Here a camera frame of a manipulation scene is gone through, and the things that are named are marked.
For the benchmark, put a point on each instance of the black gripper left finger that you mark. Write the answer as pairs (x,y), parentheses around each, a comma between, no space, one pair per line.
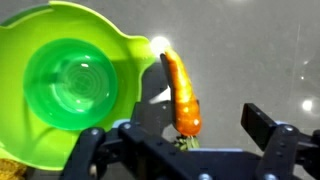
(144,155)

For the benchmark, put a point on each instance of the orange toy carrot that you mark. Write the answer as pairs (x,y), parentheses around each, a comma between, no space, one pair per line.
(187,110)

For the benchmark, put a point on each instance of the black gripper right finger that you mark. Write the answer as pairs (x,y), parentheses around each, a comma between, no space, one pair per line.
(283,145)

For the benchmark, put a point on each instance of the yellow knitted cloth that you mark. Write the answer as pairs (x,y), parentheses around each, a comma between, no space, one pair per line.
(12,170)

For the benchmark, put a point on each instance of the green bowl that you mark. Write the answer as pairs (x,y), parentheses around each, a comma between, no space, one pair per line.
(64,68)

